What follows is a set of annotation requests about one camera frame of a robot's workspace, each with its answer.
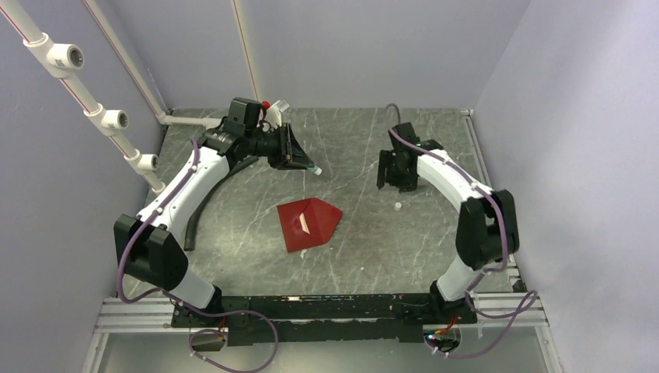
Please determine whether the black corrugated hose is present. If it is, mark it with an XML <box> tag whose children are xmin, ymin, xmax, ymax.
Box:
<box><xmin>183</xmin><ymin>154</ymin><xmax>260</xmax><ymax>253</ymax></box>

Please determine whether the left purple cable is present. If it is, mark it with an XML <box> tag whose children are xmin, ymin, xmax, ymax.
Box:
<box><xmin>116</xmin><ymin>100</ymin><xmax>281</xmax><ymax>373</ymax></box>

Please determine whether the purple cable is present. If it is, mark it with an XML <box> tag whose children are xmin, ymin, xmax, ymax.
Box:
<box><xmin>385</xmin><ymin>103</ymin><xmax>539</xmax><ymax>361</ymax></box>
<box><xmin>116</xmin><ymin>100</ymin><xmax>281</xmax><ymax>373</ymax></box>

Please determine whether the white pvc pipe frame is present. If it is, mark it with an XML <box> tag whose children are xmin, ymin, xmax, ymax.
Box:
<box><xmin>1</xmin><ymin>1</ymin><xmax>255</xmax><ymax>203</ymax></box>

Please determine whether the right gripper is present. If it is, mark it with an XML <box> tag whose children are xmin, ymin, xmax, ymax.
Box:
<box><xmin>376</xmin><ymin>150</ymin><xmax>417</xmax><ymax>193</ymax></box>

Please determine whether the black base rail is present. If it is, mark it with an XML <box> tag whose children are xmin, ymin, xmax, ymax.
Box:
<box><xmin>172</xmin><ymin>293</ymin><xmax>477</xmax><ymax>347</ymax></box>

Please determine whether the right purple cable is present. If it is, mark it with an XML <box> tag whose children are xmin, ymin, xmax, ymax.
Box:
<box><xmin>385</xmin><ymin>103</ymin><xmax>539</xmax><ymax>361</ymax></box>

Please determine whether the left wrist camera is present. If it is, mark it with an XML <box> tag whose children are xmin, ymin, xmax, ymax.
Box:
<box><xmin>264</xmin><ymin>99</ymin><xmax>290</xmax><ymax>130</ymax></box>

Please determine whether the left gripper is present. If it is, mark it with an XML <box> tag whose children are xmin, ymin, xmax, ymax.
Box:
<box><xmin>246</xmin><ymin>123</ymin><xmax>314</xmax><ymax>171</ymax></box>

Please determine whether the green glue stick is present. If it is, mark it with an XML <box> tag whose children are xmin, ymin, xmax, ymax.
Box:
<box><xmin>307</xmin><ymin>166</ymin><xmax>323</xmax><ymax>176</ymax></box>

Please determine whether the red envelope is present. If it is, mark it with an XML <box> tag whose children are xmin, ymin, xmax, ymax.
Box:
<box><xmin>277</xmin><ymin>197</ymin><xmax>343</xmax><ymax>253</ymax></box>

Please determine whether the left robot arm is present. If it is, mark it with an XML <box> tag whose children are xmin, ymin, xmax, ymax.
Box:
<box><xmin>113</xmin><ymin>97</ymin><xmax>317</xmax><ymax>326</ymax></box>

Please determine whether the tan letter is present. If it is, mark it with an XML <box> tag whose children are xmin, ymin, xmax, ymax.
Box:
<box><xmin>298</xmin><ymin>214</ymin><xmax>310</xmax><ymax>234</ymax></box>

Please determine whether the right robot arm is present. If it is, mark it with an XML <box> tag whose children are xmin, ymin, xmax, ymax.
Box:
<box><xmin>376</xmin><ymin>123</ymin><xmax>520</xmax><ymax>322</ymax></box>

